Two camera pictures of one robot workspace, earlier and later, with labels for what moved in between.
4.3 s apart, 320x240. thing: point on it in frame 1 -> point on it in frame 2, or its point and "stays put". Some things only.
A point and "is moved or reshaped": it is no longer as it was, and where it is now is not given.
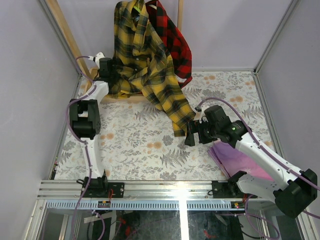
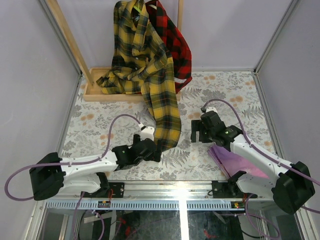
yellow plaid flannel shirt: x=142 y=65 is moved or reshaped
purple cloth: x=232 y=162 stays put
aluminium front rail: x=138 y=195 stays put
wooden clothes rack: x=88 y=74 stays put
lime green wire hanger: x=137 y=8 stays put
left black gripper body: x=110 y=69 -> x=155 y=152
